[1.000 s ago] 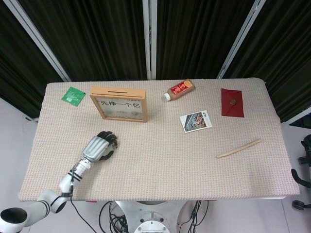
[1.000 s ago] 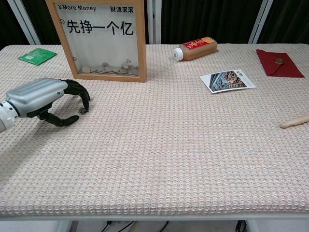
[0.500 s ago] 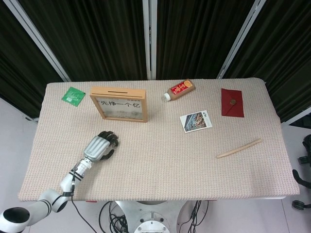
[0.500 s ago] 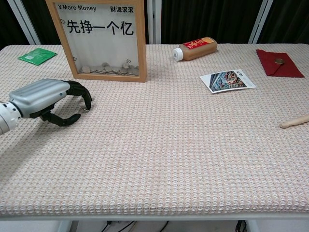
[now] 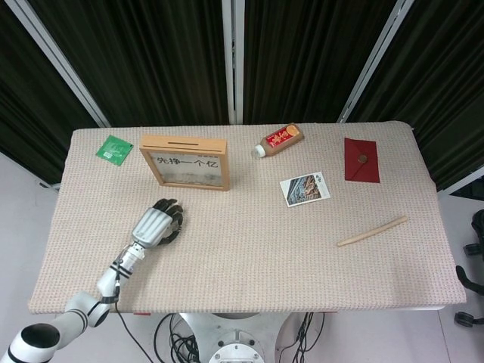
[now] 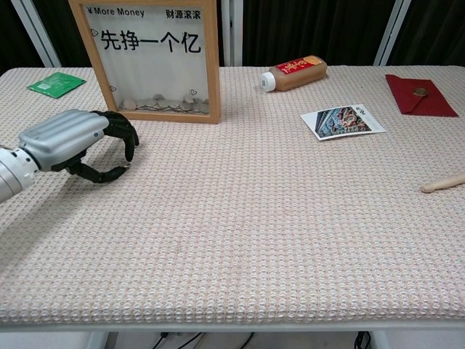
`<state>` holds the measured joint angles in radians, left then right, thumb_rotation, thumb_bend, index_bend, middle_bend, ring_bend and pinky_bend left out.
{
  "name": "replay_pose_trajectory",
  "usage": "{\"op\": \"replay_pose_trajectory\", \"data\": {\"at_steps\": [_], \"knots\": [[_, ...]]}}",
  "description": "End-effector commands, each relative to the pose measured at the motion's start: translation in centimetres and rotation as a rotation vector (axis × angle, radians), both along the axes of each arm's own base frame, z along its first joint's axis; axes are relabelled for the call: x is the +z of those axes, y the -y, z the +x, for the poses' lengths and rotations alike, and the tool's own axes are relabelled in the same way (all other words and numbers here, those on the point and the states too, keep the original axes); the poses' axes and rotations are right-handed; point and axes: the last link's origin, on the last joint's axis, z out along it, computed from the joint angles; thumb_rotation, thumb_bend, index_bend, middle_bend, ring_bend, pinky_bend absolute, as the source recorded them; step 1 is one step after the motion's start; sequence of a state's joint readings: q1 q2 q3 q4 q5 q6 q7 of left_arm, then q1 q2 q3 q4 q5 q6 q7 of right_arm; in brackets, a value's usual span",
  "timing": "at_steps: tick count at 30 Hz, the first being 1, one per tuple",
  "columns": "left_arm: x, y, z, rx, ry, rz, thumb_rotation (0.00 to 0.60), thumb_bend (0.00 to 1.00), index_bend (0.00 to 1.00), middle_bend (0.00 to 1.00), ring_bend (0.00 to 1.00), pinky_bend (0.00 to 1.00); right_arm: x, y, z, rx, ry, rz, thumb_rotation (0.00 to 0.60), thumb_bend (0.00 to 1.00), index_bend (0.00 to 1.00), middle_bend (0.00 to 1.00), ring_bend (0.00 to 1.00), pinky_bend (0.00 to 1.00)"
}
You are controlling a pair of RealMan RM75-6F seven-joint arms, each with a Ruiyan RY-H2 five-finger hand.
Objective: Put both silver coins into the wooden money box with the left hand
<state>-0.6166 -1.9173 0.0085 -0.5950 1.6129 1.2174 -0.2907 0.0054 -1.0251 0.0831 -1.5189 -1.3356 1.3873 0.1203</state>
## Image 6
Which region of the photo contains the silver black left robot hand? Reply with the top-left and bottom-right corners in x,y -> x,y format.
17,109 -> 140,184

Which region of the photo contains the pile of silver coins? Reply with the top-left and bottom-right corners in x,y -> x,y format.
120,92 -> 210,114

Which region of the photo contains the wooden frame coin box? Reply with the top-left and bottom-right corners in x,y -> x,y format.
68,0 -> 221,125

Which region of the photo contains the green foil sachet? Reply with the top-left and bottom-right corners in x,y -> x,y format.
25,71 -> 87,100

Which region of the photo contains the black partition screen panel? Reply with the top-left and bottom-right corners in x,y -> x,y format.
230,0 -> 405,68
0,0 -> 50,70
384,0 -> 465,68
21,0 -> 232,68

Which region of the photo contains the beige woven tablecloth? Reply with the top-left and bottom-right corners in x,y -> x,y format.
0,65 -> 465,326

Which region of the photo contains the brown bottle with red label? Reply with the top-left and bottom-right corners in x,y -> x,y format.
260,55 -> 328,93

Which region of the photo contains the photo postcard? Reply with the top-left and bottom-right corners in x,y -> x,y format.
299,104 -> 387,142

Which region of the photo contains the red envelope with wax seal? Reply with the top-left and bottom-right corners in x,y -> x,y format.
385,73 -> 460,119

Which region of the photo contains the light wooden stick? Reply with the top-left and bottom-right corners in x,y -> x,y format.
420,172 -> 465,193

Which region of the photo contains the black floor cable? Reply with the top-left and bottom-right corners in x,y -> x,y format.
353,331 -> 372,349
235,332 -> 256,349
150,332 -> 205,349

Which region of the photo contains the white table frame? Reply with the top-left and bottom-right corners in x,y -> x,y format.
0,320 -> 465,349

